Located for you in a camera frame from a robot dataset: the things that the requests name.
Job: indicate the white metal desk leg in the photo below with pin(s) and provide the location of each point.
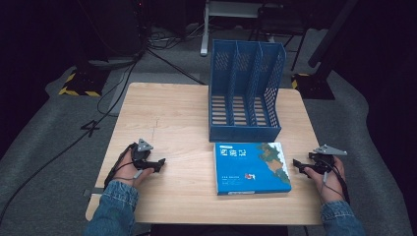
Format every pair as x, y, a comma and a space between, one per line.
205, 32

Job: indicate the blue book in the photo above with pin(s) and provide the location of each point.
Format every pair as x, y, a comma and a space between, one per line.
249, 170

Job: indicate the black slanted stand pole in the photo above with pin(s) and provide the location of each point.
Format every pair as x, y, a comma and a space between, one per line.
331, 32

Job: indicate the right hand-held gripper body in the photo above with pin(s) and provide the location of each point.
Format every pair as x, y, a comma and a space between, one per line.
324, 159

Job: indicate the person's left hand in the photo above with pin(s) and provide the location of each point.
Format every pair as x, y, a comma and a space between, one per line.
128, 172

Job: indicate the person's right hand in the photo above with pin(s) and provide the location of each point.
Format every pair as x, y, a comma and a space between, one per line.
329, 185

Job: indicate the grey table edge bracket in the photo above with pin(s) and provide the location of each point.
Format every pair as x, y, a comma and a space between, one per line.
91, 192

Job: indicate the blue plastic file rack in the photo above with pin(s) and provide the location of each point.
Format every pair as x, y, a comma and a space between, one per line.
244, 131

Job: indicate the black chair frame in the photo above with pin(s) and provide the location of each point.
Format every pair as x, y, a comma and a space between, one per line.
278, 26

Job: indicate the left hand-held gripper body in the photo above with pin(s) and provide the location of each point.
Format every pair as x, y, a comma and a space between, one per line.
140, 154

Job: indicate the yellow black striped stand base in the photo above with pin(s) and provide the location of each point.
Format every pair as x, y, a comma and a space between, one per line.
80, 87
313, 88

